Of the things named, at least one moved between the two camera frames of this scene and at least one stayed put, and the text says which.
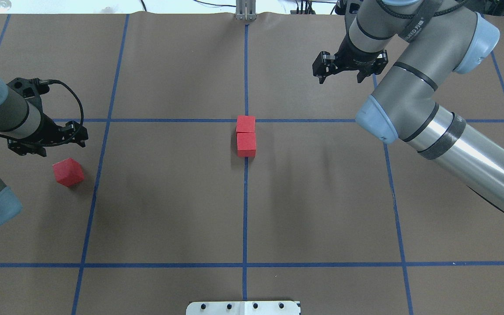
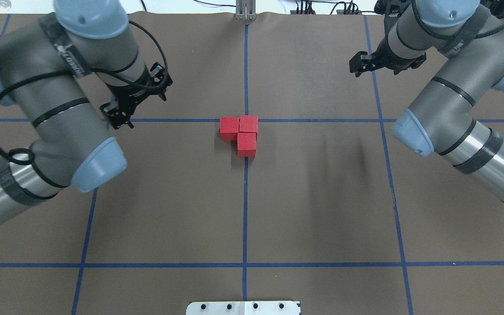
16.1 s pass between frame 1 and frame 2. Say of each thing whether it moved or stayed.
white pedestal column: stayed
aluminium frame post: stayed
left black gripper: moved
